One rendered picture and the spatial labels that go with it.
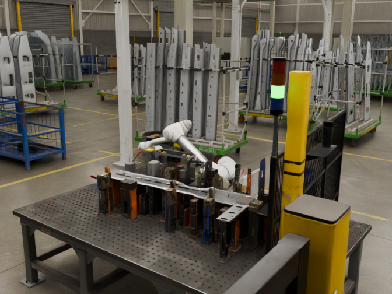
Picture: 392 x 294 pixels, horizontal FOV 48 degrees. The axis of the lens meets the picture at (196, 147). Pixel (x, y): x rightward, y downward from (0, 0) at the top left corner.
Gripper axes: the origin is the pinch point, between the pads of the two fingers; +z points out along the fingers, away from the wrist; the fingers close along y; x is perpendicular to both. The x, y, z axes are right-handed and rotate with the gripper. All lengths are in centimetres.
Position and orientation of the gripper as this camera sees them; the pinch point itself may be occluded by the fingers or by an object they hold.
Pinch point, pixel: (165, 166)
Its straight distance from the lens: 445.1
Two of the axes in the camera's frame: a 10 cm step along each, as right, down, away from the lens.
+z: 2.7, 4.4, -8.6
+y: 2.7, 8.2, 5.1
